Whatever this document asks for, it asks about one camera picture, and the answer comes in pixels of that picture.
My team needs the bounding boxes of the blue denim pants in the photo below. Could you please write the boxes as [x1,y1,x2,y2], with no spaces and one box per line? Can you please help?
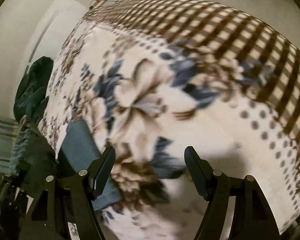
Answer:
[57,119,123,211]

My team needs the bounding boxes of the floral patterned bed blanket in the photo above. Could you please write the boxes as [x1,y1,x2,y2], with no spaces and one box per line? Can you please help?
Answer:
[39,0,300,239]

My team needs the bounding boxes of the dark green clothing pile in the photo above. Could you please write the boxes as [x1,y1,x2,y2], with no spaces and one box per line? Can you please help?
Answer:
[13,56,53,124]

